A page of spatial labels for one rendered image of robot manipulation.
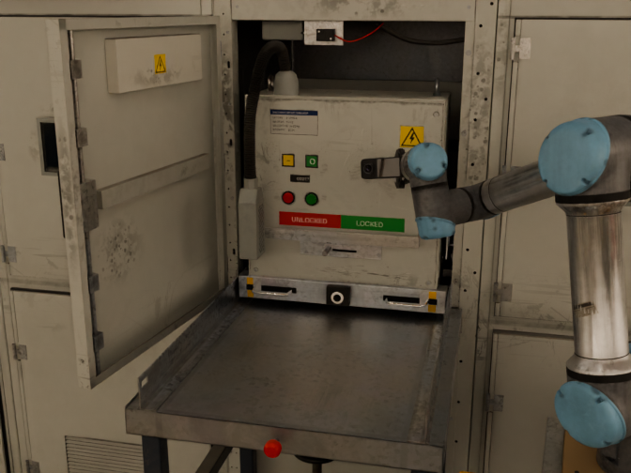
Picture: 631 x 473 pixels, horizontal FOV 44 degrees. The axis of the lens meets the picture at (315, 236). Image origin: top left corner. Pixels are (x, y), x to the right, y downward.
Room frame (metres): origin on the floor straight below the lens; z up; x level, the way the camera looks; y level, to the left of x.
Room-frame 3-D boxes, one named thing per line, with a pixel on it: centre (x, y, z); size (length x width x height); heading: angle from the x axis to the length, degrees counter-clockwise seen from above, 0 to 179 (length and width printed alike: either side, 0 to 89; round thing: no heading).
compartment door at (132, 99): (1.77, 0.38, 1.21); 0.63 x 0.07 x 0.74; 159
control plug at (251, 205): (1.87, 0.16, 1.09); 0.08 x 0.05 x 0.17; 167
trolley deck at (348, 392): (1.64, 0.00, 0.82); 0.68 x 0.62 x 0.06; 167
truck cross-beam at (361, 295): (1.91, -0.07, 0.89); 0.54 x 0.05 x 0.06; 77
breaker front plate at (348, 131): (1.89, -0.06, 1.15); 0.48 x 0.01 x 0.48; 77
